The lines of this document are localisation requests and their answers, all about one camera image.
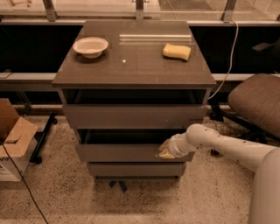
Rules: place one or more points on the metal window rail frame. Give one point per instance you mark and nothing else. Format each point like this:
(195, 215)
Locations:
(133, 22)

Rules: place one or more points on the white bowl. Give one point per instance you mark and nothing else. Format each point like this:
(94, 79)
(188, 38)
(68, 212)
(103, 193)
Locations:
(91, 47)

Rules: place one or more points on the grey bottom drawer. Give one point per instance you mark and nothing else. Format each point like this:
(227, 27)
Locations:
(165, 169)

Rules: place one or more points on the grey drawer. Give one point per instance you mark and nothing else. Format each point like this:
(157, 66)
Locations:
(125, 145)
(165, 169)
(133, 117)

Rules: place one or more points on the yellow sponge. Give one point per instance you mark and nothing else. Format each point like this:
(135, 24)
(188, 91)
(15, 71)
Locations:
(177, 51)

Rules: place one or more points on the brown office chair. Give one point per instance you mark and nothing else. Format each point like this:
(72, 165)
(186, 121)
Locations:
(257, 100)

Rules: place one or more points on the cardboard box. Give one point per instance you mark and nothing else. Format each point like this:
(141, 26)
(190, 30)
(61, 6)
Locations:
(18, 136)

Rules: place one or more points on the grey drawer cabinet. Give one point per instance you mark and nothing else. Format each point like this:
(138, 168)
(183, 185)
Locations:
(153, 96)

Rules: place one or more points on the black metal stand leg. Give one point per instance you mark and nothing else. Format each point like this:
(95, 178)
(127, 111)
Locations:
(40, 136)

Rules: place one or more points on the grey top drawer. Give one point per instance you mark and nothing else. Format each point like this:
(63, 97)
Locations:
(133, 117)

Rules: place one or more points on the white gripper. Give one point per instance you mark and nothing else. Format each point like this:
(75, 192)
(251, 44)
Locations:
(174, 147)

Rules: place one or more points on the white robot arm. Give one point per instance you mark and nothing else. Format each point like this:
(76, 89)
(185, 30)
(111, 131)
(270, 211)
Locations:
(260, 158)

